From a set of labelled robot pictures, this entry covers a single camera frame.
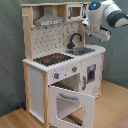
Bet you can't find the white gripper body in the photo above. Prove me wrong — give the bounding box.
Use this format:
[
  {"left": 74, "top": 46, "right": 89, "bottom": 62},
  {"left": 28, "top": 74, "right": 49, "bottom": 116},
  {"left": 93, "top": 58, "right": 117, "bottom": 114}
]
[{"left": 82, "top": 21, "right": 111, "bottom": 41}]

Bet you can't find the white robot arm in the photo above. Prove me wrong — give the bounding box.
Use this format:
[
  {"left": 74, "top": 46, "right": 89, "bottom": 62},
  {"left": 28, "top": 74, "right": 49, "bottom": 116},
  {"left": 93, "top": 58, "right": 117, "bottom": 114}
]
[{"left": 82, "top": 0, "right": 128, "bottom": 41}]

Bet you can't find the wooden toy kitchen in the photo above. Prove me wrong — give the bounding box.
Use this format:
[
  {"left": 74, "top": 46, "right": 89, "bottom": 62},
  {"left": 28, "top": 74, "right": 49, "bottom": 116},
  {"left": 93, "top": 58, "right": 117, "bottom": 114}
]
[{"left": 22, "top": 2, "right": 105, "bottom": 127}]

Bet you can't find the grey toy sink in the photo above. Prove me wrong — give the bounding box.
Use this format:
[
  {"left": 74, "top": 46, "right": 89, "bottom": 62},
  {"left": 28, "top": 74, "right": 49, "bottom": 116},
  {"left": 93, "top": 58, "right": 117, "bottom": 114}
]
[{"left": 65, "top": 47, "right": 95, "bottom": 56}]

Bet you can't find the black toy faucet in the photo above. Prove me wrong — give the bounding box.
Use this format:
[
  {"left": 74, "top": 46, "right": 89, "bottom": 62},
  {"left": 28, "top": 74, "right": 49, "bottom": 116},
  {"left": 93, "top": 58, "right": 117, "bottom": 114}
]
[{"left": 67, "top": 33, "right": 82, "bottom": 49}]

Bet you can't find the toy microwave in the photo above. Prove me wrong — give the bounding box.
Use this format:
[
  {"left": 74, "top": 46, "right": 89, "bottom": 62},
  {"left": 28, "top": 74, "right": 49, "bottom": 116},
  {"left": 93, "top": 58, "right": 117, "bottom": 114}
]
[{"left": 67, "top": 3, "right": 87, "bottom": 21}]

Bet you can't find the red right oven knob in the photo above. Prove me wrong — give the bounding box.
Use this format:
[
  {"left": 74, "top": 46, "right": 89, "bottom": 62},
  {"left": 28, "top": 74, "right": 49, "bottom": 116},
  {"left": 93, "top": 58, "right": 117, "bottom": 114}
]
[{"left": 71, "top": 66, "right": 78, "bottom": 73}]

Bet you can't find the red oven knob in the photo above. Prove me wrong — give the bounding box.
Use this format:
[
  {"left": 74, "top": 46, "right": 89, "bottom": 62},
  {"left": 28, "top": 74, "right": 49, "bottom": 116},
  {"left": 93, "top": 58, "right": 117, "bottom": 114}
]
[
  {"left": 71, "top": 66, "right": 78, "bottom": 73},
  {"left": 54, "top": 73, "right": 60, "bottom": 79}
]

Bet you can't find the grey range hood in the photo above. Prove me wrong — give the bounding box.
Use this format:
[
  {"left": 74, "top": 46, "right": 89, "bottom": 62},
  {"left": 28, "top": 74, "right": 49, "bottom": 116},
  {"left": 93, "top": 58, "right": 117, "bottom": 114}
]
[{"left": 35, "top": 5, "right": 64, "bottom": 27}]

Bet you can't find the black toy stovetop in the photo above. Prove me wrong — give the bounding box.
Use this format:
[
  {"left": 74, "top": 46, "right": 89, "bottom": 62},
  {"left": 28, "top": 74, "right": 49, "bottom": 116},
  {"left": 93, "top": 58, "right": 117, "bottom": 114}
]
[{"left": 34, "top": 53, "right": 70, "bottom": 66}]

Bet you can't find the red left oven knob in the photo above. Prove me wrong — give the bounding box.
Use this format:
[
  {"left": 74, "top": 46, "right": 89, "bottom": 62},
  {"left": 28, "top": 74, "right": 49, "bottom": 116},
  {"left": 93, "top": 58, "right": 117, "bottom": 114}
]
[{"left": 54, "top": 73, "right": 60, "bottom": 79}]

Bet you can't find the white oven door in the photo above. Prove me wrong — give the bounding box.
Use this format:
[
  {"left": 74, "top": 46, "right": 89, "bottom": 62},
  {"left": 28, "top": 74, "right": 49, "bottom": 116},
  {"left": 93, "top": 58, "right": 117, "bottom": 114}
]
[{"left": 49, "top": 86, "right": 95, "bottom": 128}]

